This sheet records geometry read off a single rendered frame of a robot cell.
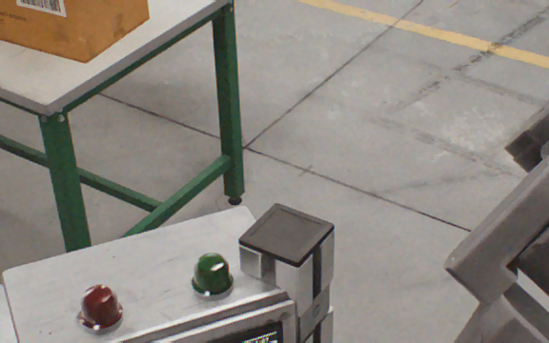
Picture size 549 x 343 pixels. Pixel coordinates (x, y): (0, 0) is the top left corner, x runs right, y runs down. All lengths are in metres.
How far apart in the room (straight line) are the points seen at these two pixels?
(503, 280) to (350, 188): 2.72
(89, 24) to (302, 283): 1.75
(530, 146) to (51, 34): 1.70
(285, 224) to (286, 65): 3.22
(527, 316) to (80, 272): 0.31
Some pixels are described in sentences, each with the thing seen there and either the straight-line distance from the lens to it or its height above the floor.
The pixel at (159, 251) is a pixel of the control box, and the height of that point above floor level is 1.48.
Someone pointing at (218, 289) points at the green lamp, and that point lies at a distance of 0.57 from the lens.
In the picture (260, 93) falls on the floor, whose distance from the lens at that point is 3.62.
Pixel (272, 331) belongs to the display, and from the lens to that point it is 0.58.
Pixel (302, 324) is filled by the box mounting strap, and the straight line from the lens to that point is 0.60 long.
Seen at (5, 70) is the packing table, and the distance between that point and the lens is 2.32.
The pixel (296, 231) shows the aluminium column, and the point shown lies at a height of 1.50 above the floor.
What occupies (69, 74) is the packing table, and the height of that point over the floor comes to 0.78.
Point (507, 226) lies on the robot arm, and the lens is 0.39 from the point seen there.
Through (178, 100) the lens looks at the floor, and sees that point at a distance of 3.61.
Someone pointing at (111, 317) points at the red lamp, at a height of 1.48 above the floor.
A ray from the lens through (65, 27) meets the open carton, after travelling 2.28.
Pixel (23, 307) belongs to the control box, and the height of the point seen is 1.47.
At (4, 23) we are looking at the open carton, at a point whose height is 0.83.
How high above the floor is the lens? 1.87
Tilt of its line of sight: 36 degrees down
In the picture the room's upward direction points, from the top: 2 degrees counter-clockwise
